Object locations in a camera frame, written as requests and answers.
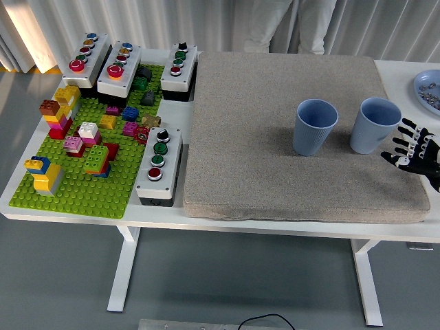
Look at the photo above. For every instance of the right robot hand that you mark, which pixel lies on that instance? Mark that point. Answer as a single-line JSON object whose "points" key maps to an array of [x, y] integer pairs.
{"points": [[423, 161]]}

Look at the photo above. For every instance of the blue ribbed cup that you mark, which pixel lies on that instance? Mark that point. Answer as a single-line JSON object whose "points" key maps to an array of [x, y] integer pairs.
{"points": [[369, 135], [309, 137]]}

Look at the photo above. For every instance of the blue plate with metal nuts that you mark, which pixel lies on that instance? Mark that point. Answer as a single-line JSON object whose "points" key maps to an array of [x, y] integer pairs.
{"points": [[421, 80]]}

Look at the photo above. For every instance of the white table leg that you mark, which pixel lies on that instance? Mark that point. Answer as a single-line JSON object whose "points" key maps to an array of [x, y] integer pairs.
{"points": [[366, 282], [123, 268]]}

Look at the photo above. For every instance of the grey-brown mat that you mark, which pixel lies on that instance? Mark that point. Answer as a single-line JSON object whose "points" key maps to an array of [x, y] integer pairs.
{"points": [[247, 137]]}

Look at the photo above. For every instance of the person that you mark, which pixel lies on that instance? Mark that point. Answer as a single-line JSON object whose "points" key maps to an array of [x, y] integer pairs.
{"points": [[261, 27]]}

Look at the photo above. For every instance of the four-button control box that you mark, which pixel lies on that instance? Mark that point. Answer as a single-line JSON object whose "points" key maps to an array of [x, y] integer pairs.
{"points": [[172, 80], [144, 185]]}

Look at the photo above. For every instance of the brass pipe fitting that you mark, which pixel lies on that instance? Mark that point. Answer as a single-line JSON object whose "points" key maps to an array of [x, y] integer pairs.
{"points": [[151, 121]]}

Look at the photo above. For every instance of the red valve handwheel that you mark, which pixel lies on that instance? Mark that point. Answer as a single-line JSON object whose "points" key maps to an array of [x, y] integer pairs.
{"points": [[141, 134]]}

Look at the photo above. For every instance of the white curtain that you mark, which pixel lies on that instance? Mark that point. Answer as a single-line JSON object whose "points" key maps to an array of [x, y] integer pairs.
{"points": [[172, 20]]}

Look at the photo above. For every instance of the dark grey cylinder part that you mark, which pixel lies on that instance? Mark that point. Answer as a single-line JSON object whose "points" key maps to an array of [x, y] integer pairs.
{"points": [[145, 72]]}

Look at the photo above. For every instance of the dark green brick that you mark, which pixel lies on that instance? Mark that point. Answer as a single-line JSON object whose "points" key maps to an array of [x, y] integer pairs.
{"points": [[140, 83]]}

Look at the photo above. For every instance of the five-button control box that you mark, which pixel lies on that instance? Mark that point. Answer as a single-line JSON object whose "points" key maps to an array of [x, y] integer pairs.
{"points": [[91, 63], [129, 68]]}

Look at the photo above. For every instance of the small magenta brick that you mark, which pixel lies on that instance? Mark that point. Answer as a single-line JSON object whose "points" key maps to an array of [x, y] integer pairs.
{"points": [[112, 110]]}

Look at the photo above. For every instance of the green brick stack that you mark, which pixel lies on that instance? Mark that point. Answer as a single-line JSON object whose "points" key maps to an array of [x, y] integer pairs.
{"points": [[96, 158]]}

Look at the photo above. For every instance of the green brick baseplate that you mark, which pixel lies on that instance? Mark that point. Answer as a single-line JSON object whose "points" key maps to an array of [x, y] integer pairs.
{"points": [[75, 196]]}

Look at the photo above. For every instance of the pink white red brick stack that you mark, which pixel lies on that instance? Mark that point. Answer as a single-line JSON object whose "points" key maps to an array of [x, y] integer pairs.
{"points": [[73, 144]]}

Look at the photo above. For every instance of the yellow white brick tower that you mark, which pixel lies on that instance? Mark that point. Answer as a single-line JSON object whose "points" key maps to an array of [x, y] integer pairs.
{"points": [[67, 94]]}

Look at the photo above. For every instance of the brown yellow red brick tower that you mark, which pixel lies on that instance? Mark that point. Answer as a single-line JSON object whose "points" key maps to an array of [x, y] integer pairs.
{"points": [[58, 125]]}

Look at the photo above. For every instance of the blue yellow grey brick stack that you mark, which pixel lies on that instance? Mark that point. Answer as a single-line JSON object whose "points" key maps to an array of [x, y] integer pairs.
{"points": [[46, 180]]}

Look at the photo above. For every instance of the metal bracket under table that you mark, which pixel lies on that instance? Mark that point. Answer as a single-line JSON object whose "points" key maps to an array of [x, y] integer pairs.
{"points": [[419, 246]]}

